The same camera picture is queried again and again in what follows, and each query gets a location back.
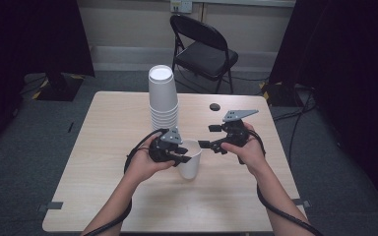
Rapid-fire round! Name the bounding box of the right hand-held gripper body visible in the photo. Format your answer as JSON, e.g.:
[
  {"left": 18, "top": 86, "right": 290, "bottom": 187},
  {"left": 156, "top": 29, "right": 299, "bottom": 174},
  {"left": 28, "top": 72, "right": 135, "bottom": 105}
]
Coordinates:
[{"left": 221, "top": 109, "right": 260, "bottom": 148}]

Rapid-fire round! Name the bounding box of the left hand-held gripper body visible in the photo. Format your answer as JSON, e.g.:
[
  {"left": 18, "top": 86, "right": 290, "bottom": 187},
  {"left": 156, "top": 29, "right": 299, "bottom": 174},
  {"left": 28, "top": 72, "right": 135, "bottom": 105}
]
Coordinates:
[{"left": 149, "top": 127, "right": 183, "bottom": 163}]

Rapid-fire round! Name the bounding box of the single white paper cup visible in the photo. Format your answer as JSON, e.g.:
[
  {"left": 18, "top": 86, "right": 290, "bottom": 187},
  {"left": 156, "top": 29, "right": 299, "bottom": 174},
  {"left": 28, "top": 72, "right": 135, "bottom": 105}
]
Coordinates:
[{"left": 176, "top": 139, "right": 204, "bottom": 181}]

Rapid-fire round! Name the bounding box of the stack of white paper cups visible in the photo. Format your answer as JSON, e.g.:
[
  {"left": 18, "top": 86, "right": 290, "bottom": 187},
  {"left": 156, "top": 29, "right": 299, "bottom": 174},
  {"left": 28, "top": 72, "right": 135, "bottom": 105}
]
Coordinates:
[{"left": 148, "top": 64, "right": 180, "bottom": 133}]

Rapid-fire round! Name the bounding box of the person's left hand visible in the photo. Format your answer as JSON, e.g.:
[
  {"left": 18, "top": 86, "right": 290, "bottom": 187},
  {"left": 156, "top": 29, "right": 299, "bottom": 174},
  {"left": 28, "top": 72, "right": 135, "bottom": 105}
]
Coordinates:
[{"left": 125, "top": 134, "right": 175, "bottom": 183}]

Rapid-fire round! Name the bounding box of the person's right hand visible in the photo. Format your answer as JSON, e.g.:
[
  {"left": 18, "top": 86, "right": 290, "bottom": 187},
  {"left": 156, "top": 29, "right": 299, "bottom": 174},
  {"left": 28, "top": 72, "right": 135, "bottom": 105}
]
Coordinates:
[{"left": 220, "top": 122, "right": 267, "bottom": 177}]

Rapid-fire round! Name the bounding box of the black stand base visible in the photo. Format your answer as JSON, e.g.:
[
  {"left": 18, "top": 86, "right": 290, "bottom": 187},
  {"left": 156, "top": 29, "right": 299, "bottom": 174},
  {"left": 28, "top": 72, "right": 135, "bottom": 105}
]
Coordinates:
[
  {"left": 31, "top": 72, "right": 86, "bottom": 102},
  {"left": 258, "top": 81, "right": 299, "bottom": 108}
]

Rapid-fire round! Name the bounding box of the black folding chair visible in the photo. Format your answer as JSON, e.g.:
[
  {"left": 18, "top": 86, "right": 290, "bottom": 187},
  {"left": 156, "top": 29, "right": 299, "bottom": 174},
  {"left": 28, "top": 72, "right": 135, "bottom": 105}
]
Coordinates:
[{"left": 169, "top": 13, "right": 240, "bottom": 95}]

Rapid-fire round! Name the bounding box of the grey tape strip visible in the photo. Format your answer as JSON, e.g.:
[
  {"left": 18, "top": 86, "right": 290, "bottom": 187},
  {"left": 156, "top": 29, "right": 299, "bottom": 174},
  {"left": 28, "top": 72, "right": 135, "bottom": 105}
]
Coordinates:
[
  {"left": 36, "top": 201, "right": 64, "bottom": 212},
  {"left": 291, "top": 198, "right": 311, "bottom": 208}
]

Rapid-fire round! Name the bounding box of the dark curtain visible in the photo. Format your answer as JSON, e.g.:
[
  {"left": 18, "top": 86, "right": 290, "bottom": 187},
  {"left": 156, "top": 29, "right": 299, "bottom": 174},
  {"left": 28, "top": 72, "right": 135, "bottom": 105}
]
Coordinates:
[
  {"left": 268, "top": 0, "right": 378, "bottom": 218},
  {"left": 0, "top": 0, "right": 96, "bottom": 154}
]

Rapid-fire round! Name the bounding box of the left hand-held gripper black cable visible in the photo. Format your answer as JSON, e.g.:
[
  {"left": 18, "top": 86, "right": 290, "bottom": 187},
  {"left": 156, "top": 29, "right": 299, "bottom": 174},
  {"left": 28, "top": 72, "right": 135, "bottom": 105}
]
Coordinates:
[{"left": 83, "top": 128, "right": 169, "bottom": 236}]

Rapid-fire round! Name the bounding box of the hand-held gripper black cable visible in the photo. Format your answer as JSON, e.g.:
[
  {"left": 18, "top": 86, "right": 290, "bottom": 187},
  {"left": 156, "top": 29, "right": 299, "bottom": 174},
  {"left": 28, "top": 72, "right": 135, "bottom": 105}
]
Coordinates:
[
  {"left": 238, "top": 129, "right": 325, "bottom": 236},
  {"left": 83, "top": 128, "right": 169, "bottom": 236}
]

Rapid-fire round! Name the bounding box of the black floor cable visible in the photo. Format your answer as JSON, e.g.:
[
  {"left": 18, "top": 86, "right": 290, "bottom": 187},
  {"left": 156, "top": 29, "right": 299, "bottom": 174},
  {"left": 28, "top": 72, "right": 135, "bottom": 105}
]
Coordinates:
[{"left": 272, "top": 84, "right": 320, "bottom": 165}]

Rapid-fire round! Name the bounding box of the right hand-held gripper black cable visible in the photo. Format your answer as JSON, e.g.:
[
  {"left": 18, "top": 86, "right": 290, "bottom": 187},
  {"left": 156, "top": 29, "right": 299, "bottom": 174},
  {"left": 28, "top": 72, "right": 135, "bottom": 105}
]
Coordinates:
[{"left": 238, "top": 129, "right": 325, "bottom": 236}]

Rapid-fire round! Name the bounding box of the white wall socket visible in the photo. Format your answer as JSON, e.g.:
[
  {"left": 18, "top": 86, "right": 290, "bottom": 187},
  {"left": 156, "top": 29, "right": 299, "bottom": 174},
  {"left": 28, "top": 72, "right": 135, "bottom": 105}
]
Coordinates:
[{"left": 169, "top": 0, "right": 194, "bottom": 15}]

